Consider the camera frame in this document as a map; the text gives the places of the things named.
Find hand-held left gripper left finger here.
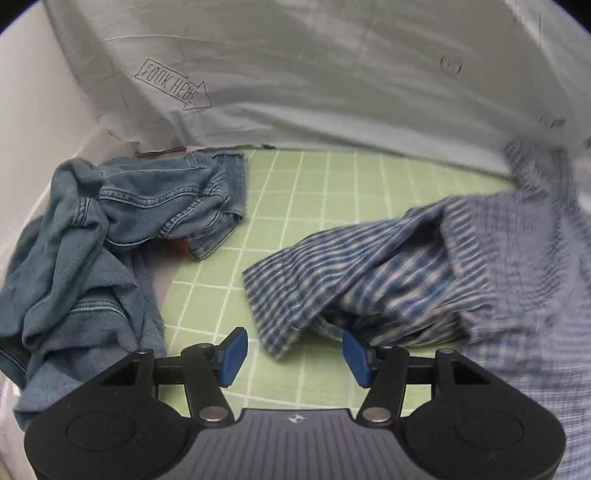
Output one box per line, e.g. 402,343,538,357
99,327,249,424

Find grey printed bedsheet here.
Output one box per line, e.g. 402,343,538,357
44,0,591,178

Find green grid mat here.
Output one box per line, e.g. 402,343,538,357
154,147,518,418

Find blue plaid shirt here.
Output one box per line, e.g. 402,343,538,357
242,138,591,480

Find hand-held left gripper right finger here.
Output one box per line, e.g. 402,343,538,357
342,330,492,425

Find white board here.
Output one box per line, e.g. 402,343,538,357
0,9,139,259

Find blue denim jeans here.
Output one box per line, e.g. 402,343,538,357
0,157,168,432
95,152,247,260

